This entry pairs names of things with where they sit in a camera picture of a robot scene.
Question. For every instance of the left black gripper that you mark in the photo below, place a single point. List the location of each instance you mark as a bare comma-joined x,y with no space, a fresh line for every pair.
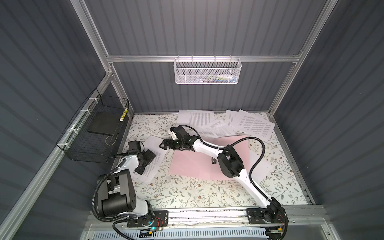
148,159

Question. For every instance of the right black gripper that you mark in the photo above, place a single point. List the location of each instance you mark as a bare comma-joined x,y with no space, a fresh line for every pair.
166,144

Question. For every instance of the printed sheet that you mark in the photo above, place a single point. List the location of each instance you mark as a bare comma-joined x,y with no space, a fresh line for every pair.
196,119
253,125
231,119
216,129
152,144

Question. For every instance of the pink paper folder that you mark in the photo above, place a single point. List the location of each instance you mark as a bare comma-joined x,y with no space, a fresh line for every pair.
199,166

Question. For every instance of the white sheet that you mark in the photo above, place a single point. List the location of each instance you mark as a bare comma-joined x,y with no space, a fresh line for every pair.
263,168

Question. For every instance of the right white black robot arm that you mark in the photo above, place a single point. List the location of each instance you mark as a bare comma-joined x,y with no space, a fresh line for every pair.
232,166

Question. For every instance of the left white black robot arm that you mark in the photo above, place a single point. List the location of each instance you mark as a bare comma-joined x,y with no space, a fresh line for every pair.
114,197

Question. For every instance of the metal folder clip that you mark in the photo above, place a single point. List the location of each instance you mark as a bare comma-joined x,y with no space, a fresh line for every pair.
213,161

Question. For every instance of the yellow marker pen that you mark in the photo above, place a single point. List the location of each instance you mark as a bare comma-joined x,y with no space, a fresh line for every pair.
123,114

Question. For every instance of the black flat pad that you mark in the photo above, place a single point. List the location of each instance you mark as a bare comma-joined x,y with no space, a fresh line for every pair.
105,124

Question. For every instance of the markers in white basket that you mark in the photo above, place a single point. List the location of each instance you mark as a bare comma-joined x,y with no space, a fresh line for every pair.
218,79

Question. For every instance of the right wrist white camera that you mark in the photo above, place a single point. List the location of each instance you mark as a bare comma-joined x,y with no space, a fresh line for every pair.
172,133

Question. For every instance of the black wire basket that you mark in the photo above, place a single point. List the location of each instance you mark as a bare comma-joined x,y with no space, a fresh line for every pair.
80,145

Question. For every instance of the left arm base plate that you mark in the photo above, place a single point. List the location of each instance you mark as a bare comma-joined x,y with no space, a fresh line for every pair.
156,219

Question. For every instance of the white wire mesh basket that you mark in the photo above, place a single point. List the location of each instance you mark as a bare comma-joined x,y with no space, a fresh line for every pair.
187,70

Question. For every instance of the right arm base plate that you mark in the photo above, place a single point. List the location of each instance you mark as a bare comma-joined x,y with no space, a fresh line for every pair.
267,216

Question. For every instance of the aluminium front rail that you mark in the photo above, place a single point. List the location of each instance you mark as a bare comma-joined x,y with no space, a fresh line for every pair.
237,217

